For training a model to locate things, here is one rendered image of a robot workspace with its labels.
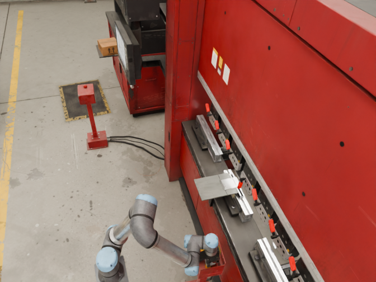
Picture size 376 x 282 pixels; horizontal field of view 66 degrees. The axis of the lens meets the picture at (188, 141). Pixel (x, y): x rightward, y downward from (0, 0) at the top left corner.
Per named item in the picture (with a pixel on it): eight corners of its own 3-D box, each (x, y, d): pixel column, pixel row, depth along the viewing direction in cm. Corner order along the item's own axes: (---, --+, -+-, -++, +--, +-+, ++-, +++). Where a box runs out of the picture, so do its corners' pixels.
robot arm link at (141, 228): (136, 234, 129) (204, 275, 152) (141, 213, 137) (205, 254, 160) (119, 241, 135) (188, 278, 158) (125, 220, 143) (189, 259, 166)
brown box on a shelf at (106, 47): (95, 46, 337) (94, 35, 329) (118, 43, 345) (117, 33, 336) (99, 58, 318) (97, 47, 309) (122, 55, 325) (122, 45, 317)
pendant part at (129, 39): (118, 59, 268) (113, 20, 243) (131, 57, 271) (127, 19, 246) (129, 85, 238) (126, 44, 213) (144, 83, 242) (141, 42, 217)
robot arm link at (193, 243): (182, 250, 159) (202, 251, 158) (184, 231, 167) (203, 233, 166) (183, 256, 164) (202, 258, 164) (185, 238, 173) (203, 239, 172)
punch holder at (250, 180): (239, 178, 184) (245, 160, 173) (252, 175, 186) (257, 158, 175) (249, 197, 174) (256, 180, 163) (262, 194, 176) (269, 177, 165)
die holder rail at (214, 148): (195, 123, 266) (196, 114, 259) (201, 122, 268) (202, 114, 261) (214, 163, 232) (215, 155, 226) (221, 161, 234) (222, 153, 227)
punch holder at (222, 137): (217, 136, 211) (220, 118, 200) (228, 134, 213) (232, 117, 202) (225, 150, 201) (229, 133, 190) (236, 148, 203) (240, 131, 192)
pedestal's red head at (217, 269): (191, 249, 202) (193, 237, 189) (213, 245, 205) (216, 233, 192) (198, 279, 188) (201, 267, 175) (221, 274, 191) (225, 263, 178)
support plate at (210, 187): (193, 180, 204) (193, 179, 203) (228, 173, 211) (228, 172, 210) (201, 201, 192) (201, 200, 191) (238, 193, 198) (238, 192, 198)
